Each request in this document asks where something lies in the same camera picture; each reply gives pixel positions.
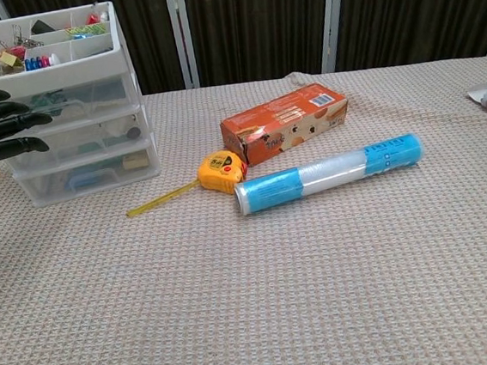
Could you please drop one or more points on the red white small item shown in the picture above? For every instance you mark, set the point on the red white small item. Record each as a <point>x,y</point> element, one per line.
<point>92,19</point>

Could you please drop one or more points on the orange biscuit box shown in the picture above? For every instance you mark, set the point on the orange biscuit box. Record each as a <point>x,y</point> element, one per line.
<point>289,117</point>

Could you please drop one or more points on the small gold padlock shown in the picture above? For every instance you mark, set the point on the small gold padlock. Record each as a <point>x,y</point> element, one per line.
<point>8,58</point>

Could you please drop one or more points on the green flat item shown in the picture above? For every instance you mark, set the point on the green flat item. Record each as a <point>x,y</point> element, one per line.
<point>93,146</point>

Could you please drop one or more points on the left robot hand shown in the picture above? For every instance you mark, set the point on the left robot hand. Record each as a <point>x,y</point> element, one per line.
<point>0,124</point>

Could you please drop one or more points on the clear plastic drawer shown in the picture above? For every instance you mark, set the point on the clear plastic drawer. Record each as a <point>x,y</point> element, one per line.
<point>88,98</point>
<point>54,183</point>
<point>80,140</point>

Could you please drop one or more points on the white plastic drawer organizer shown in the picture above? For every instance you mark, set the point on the white plastic drawer organizer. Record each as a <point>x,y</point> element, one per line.
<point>64,70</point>

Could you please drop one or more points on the row of coloured pins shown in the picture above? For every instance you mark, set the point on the row of coloured pins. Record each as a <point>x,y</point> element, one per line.
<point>38,63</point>

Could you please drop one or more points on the tan small block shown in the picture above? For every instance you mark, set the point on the tan small block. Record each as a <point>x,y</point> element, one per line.
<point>134,161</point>

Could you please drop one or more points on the blue cling film roll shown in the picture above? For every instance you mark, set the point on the blue cling film roll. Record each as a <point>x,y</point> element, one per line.
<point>270,193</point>

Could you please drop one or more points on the blue flat item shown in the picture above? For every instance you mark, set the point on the blue flat item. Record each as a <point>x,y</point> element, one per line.
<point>88,181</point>

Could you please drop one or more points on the yellow tape measure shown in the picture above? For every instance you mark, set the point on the yellow tape measure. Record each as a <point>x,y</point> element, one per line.
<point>218,172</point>

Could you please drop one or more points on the black round knob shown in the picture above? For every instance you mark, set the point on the black round knob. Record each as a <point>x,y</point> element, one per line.
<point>133,132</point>

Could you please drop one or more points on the beige woven tablecloth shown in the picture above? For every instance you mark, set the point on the beige woven tablecloth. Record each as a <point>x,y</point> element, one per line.
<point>280,295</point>

